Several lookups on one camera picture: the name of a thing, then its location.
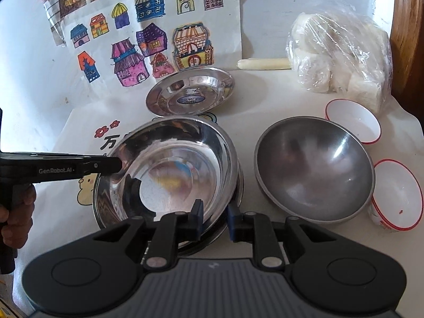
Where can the cream rolled stick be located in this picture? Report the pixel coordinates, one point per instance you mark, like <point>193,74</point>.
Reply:
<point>264,64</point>

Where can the brown wooden frame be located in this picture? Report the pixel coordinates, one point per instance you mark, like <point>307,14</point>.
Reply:
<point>407,50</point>

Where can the colourful houses drawing paper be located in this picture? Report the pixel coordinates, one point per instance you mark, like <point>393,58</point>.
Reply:
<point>121,45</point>

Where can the person left hand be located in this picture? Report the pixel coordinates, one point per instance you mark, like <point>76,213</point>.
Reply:
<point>18,220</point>

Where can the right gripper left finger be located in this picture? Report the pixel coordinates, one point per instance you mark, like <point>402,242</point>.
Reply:
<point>171,230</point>

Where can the white red-rimmed bowl front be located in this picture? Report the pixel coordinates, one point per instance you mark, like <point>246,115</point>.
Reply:
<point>397,201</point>

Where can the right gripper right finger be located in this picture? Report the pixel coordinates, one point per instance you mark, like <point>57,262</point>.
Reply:
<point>258,230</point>

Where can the shallow steel plate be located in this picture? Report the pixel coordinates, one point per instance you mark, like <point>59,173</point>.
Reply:
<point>187,156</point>
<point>150,202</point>
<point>190,92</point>

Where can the deep steel mixing bowl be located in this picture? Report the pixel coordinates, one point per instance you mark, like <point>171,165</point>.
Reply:
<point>314,169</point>

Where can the white red-rimmed bowl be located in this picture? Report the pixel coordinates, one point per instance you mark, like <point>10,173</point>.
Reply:
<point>356,118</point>
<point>397,201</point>

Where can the clear bag of white buns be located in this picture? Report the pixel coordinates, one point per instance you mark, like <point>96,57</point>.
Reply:
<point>335,49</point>

